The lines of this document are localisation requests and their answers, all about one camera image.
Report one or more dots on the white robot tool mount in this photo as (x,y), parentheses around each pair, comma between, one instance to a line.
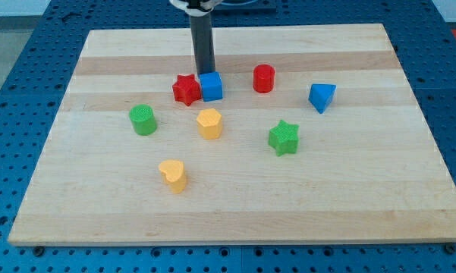
(195,7)

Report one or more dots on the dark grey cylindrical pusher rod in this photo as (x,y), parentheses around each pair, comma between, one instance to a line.
(201,33)

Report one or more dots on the blue cube block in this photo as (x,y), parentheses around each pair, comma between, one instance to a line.
(211,85)

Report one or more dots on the red star block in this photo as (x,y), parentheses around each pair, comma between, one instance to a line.
(186,89)

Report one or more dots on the red cylinder block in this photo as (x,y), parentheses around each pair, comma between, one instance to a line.
(263,78)

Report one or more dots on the yellow hexagon block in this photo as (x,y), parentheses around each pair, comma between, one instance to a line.
(209,122)

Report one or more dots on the green cylinder block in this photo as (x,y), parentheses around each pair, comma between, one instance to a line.
(142,119)

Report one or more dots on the blue triangular prism block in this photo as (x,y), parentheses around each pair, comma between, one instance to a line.
(321,96)

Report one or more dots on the green star block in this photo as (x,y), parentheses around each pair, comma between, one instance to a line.
(283,138)

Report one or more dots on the yellow heart block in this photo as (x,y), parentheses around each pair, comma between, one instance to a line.
(173,175)

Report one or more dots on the light wooden board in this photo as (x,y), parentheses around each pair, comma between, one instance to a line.
(367,170)

